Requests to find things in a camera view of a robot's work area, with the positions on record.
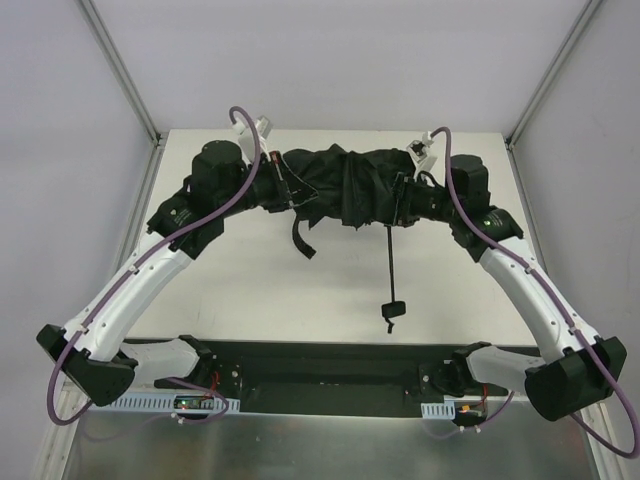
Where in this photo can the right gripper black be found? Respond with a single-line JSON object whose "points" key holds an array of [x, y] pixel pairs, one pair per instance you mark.
{"points": [[400, 196]]}

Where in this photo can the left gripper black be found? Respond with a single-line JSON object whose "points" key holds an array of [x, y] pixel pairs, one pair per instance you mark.
{"points": [[285, 187]]}

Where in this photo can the black folding umbrella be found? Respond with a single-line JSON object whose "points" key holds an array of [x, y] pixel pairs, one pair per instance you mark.
{"points": [[355, 188]]}

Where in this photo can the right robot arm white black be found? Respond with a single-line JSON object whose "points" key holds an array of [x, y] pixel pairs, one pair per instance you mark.
{"points": [[575, 364]]}

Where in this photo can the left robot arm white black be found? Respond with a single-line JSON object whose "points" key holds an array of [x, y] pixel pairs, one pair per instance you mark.
{"points": [[91, 349]]}

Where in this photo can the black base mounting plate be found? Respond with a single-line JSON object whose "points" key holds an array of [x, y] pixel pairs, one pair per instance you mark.
{"points": [[333, 379]]}

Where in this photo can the right circuit board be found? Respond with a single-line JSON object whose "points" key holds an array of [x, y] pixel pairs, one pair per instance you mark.
{"points": [[472, 410]]}

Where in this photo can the circuit board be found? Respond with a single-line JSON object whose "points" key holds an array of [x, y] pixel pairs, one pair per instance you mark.
{"points": [[192, 402], [472, 410]]}

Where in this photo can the left circuit board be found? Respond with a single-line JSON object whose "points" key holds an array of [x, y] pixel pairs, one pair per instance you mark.
{"points": [[192, 402]]}

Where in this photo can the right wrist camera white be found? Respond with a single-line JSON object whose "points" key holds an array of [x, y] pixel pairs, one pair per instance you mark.
{"points": [[421, 154]]}

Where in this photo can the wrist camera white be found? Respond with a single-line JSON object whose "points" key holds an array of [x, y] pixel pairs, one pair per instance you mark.
{"points": [[421, 154], [246, 136]]}

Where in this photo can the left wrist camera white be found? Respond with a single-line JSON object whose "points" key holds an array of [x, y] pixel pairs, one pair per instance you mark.
{"points": [[246, 136]]}

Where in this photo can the right white cable duct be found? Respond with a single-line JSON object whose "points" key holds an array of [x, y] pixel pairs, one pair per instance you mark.
{"points": [[439, 411]]}

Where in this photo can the white cable duct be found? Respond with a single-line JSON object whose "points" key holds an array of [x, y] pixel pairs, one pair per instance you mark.
{"points": [[439, 411], [164, 403]]}

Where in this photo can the right aluminium frame post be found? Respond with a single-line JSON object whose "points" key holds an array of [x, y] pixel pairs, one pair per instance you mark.
{"points": [[583, 21]]}

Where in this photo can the aluminium frame post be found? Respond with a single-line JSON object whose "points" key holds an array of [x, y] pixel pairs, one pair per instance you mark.
{"points": [[105, 42], [583, 21]]}

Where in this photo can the left aluminium frame post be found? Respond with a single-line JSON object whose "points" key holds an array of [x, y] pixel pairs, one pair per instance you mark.
{"points": [[105, 42]]}

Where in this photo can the left white cable duct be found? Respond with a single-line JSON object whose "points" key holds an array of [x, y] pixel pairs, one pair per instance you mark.
{"points": [[164, 403]]}

